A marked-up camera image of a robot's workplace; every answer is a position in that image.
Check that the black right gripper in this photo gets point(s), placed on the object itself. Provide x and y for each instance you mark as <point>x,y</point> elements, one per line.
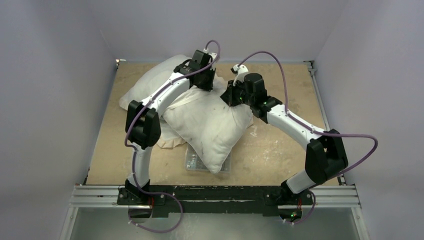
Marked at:
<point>228,97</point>

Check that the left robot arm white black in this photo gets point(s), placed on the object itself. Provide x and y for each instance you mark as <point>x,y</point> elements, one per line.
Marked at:
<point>143,129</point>

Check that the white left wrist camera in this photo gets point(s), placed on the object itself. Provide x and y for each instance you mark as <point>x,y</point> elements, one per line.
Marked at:
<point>214,56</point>

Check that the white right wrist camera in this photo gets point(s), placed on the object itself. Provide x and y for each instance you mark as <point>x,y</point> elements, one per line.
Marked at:
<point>239,72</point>

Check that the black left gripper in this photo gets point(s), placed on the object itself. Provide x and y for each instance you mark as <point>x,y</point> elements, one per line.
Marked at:
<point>211,70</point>

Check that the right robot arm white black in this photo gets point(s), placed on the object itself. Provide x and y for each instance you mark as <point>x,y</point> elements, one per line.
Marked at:
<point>325,154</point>

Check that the clear plastic screw organizer box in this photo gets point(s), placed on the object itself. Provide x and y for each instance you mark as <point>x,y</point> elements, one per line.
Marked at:
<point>194,163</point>

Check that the aluminium frame rail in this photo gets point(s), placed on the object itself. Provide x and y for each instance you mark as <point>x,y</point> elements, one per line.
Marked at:
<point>93,214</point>

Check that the dark green cream-frilled pillowcase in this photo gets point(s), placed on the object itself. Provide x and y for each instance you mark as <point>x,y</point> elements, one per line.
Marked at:
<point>151,81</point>

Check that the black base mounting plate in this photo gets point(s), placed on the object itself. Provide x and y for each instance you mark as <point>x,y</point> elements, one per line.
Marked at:
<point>267,201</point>

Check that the white pillow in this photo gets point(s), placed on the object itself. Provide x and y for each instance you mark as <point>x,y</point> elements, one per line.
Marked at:
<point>208,124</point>

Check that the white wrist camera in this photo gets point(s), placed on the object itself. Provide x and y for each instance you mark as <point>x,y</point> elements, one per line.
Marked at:
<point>239,72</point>
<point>214,56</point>

